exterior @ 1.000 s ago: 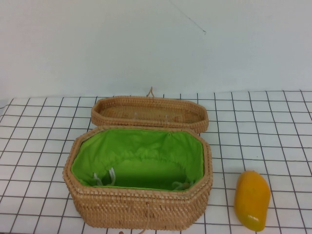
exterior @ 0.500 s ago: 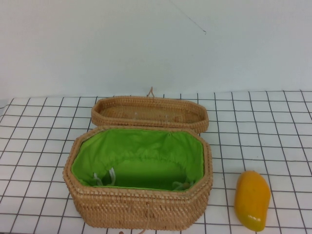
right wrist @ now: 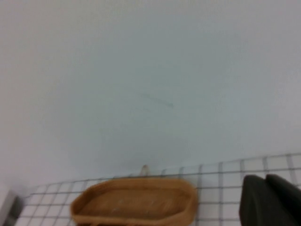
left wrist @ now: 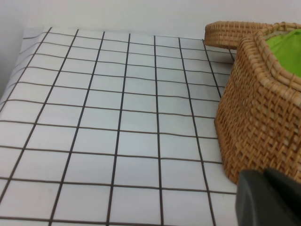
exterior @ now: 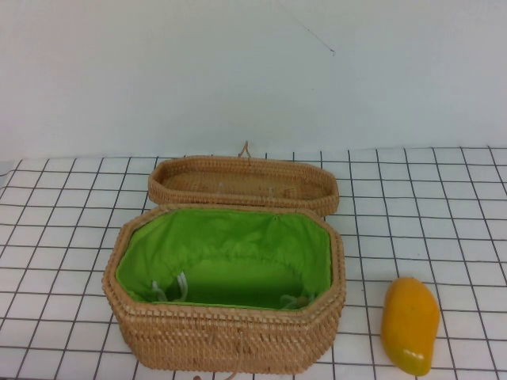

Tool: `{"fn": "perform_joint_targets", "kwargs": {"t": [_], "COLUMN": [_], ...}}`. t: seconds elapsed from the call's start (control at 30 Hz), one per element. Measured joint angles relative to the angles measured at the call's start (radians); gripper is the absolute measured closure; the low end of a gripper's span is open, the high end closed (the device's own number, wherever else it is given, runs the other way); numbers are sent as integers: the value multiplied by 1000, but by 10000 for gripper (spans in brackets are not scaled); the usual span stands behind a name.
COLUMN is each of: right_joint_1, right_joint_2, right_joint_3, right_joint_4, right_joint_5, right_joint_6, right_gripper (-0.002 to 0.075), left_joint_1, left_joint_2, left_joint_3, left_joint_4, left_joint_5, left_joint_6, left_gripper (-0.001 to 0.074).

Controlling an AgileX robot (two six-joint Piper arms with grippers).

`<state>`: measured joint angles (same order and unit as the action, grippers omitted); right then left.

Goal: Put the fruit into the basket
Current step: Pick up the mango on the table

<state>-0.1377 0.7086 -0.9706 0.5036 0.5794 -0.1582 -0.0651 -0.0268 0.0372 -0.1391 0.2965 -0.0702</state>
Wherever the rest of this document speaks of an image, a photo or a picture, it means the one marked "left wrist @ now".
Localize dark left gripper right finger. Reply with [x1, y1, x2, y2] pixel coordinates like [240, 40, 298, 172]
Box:
[262, 167, 301, 208]

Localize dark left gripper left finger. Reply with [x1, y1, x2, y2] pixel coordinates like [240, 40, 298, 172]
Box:
[235, 169, 301, 226]

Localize woven rattan basket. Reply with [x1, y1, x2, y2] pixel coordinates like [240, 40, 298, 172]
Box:
[214, 21, 301, 186]

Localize green fabric basket liner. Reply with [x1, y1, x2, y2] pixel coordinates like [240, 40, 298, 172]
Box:
[263, 28, 301, 78]

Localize woven rattan basket lid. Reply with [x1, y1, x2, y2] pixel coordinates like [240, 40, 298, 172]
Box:
[203, 21, 275, 50]

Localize white checked tablecloth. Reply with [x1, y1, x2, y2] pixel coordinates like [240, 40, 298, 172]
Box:
[0, 27, 238, 226]

